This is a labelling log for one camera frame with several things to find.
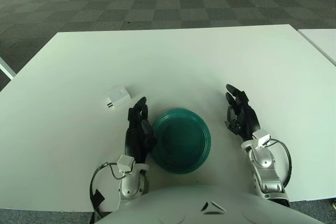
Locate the white wall charger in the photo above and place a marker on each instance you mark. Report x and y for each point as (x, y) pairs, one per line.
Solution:
(119, 96)

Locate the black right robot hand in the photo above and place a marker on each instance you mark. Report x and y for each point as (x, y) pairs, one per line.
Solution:
(248, 119)

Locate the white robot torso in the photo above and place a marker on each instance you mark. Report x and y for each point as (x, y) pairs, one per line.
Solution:
(183, 205)

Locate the white side table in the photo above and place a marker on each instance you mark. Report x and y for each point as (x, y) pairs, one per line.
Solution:
(323, 41)

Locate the white table with grey edge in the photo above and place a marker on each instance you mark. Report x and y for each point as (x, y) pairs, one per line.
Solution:
(6, 69)

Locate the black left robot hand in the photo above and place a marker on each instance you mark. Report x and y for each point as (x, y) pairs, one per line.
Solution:
(136, 140)

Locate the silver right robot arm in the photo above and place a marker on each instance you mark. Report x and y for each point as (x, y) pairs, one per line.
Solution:
(267, 176)

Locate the round green plate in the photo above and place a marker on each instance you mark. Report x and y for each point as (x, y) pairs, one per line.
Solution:
(183, 142)

